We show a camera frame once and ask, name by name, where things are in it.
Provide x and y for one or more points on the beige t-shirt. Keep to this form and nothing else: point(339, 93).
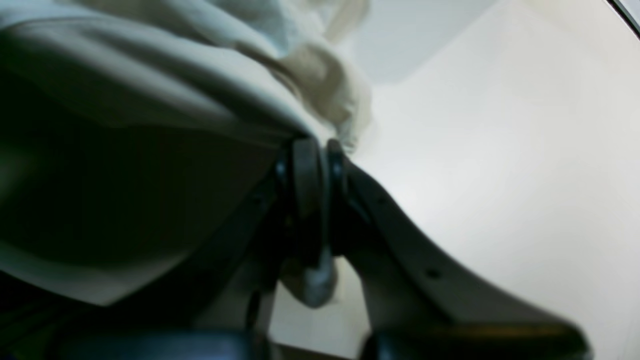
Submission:
point(132, 129)

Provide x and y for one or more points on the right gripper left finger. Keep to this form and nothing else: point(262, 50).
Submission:
point(215, 305)

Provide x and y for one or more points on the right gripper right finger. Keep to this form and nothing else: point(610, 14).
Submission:
point(420, 302)

